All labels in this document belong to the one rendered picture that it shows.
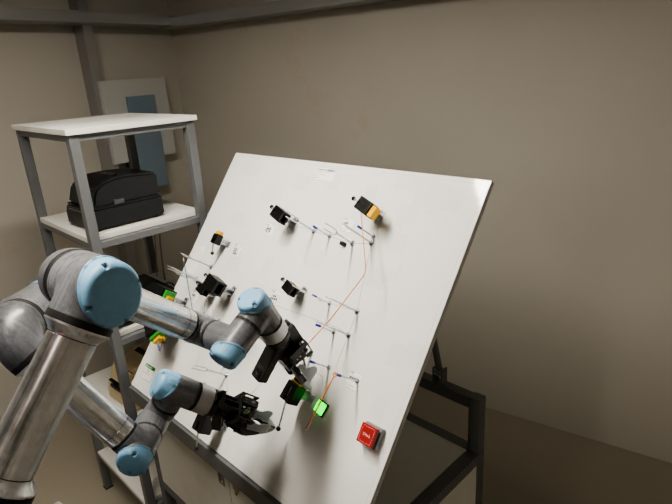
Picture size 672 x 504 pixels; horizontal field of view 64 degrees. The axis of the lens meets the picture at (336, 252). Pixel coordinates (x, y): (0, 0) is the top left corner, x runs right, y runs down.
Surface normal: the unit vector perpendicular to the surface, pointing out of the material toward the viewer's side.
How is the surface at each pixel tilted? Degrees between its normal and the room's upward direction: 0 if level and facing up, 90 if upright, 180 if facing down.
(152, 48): 90
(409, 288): 53
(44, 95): 90
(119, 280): 85
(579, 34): 90
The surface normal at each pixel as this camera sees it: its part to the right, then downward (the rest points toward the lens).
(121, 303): 0.84, 0.04
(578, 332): -0.56, 0.30
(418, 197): -0.59, -0.36
